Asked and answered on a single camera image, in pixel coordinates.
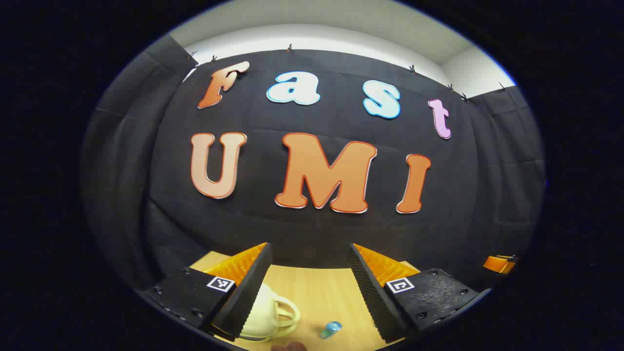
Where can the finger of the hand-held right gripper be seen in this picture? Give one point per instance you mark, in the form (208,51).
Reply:
(499,263)

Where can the blue skin care tube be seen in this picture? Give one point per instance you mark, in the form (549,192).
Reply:
(330,330)

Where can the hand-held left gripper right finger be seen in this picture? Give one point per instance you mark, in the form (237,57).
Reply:
(373,297)

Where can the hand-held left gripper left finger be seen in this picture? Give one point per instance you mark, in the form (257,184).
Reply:
(246,297)

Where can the black backdrop cloth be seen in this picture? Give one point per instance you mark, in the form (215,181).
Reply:
(317,234)

